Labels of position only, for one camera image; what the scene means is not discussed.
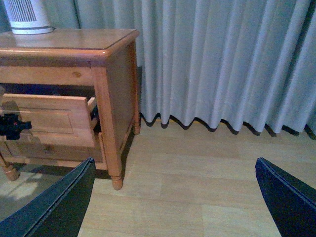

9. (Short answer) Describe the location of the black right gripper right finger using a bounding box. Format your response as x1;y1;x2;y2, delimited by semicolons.
255;158;316;237

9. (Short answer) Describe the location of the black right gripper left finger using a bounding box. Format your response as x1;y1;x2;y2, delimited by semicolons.
0;157;96;237

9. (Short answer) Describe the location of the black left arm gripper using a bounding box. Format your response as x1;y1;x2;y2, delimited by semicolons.
0;114;32;140

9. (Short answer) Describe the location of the wooden drawer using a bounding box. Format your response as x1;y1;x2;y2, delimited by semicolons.
0;133;108;170
0;93;98;147

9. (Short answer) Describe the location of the wooden nightstand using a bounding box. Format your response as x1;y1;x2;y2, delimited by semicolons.
0;29;140;190

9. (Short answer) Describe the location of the white tower air purifier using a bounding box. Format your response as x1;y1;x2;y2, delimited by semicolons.
2;0;54;35

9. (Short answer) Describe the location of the light grey curtain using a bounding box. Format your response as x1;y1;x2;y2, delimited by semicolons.
44;0;316;133

